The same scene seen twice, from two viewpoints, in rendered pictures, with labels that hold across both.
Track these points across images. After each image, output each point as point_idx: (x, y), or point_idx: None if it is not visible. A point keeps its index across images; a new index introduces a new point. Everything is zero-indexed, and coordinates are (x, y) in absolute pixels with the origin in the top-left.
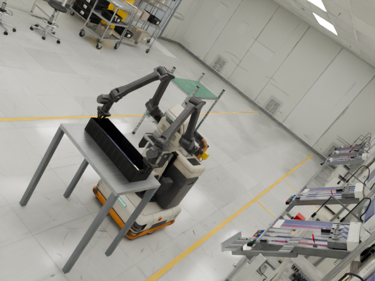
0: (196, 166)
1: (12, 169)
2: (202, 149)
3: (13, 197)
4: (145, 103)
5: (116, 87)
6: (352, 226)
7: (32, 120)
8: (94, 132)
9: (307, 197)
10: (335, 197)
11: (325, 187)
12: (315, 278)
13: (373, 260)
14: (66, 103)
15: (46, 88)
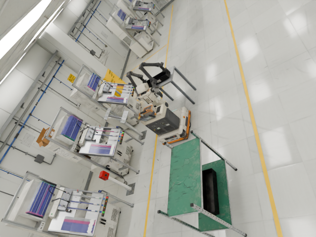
0: (142, 115)
1: (210, 86)
2: (141, 116)
3: (199, 87)
4: (156, 79)
5: (157, 62)
6: (82, 138)
7: (244, 92)
8: (165, 73)
9: (92, 203)
10: (75, 194)
11: (74, 233)
12: (102, 158)
13: (83, 126)
14: (272, 115)
15: (292, 102)
